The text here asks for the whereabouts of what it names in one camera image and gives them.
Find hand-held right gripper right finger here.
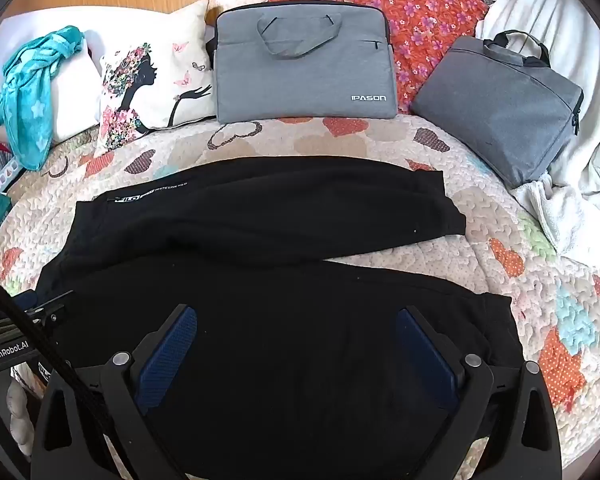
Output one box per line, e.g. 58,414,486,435
397,305,563,480

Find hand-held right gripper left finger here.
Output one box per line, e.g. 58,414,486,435
30,304,198,480

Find black pants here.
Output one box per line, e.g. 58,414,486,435
32,156,526,480

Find person's left hand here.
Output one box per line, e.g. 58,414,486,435
6,375,34,456

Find white box with coloured squares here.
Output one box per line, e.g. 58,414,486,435
0,159,22,194

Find heart patterned quilt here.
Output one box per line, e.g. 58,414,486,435
0,112,600,480

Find white towel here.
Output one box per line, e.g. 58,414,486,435
512,172,600,268

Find teal star cloth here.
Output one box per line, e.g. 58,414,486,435
0,25,88,171

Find white pillow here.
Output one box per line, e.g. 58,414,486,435
0,6,201,147

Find dark grey laptop bag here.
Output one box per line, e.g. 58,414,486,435
410,30,585,190

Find printed silhouette cushion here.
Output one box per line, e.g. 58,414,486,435
94,0,216,153

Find light grey laptop bag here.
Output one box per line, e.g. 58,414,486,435
211,1,398,125

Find white blanket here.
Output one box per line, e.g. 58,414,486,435
475,0,600,201

